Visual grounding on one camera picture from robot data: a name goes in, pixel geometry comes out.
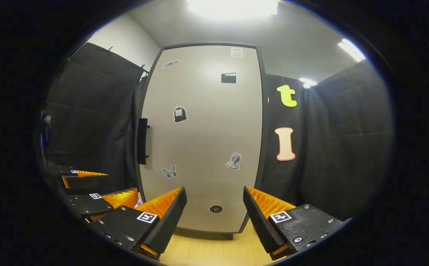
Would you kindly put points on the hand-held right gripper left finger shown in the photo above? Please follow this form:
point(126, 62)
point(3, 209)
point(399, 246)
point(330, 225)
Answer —
point(170, 218)

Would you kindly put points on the grey cabinet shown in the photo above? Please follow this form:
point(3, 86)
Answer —
point(264, 122)

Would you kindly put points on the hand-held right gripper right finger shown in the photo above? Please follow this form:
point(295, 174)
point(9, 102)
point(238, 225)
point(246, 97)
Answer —
point(258, 218)

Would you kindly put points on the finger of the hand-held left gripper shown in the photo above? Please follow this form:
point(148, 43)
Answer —
point(85, 205)
point(87, 181)

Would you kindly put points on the beige cabinet door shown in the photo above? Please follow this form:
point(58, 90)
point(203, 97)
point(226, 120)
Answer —
point(207, 129)

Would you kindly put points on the large ceiling light panel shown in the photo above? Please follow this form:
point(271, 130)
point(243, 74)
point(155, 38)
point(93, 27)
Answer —
point(233, 7)

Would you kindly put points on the small ceiling light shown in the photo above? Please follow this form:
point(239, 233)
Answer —
point(307, 82)

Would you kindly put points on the black backdrop cloth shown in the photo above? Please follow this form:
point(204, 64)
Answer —
point(89, 111)

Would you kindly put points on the long ceiling light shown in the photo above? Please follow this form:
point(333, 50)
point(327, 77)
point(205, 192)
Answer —
point(351, 50)

